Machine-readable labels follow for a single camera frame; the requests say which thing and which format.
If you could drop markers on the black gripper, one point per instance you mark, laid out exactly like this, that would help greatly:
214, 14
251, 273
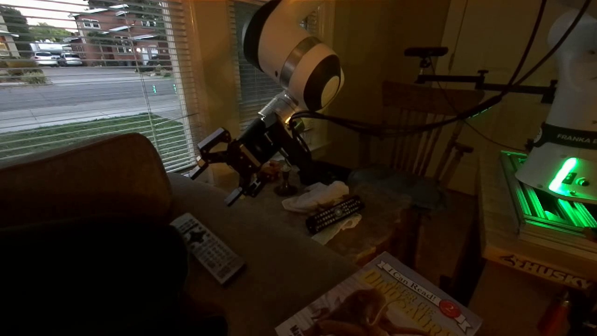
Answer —
268, 150

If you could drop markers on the TV remote control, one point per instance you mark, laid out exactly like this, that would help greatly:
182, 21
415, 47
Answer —
208, 249

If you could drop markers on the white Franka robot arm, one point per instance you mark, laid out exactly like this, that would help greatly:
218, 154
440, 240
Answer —
300, 57

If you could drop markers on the black remote with buttons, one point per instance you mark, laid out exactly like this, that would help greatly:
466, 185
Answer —
337, 213

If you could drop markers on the brown fabric couch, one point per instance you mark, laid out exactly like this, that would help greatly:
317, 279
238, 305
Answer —
95, 180

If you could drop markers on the dark couch cushion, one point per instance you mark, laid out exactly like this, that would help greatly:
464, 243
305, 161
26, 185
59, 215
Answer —
95, 281

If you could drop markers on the small red orange item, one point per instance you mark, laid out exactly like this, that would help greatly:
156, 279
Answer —
272, 172

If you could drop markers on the narrow window blind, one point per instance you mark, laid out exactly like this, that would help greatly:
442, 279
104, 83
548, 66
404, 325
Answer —
249, 87

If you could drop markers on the wide window blind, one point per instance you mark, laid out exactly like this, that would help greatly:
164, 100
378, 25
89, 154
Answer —
95, 137

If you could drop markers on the stone top side table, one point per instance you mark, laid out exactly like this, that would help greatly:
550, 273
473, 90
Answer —
380, 230

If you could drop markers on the wooden spindle chair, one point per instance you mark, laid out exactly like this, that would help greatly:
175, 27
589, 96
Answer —
423, 143

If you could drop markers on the magazine with yellow title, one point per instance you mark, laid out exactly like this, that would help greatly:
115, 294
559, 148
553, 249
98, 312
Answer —
386, 299

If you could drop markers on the white van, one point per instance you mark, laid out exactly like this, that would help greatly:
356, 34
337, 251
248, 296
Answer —
54, 55

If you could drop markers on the Husky workbench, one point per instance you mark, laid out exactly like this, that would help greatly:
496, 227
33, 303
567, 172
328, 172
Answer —
535, 262

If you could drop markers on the red bottle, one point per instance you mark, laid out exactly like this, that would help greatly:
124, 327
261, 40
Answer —
557, 318

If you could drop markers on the black stereo camera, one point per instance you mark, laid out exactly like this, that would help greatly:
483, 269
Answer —
427, 51

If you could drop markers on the black camera mount rod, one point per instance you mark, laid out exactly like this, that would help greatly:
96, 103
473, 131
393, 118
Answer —
498, 87

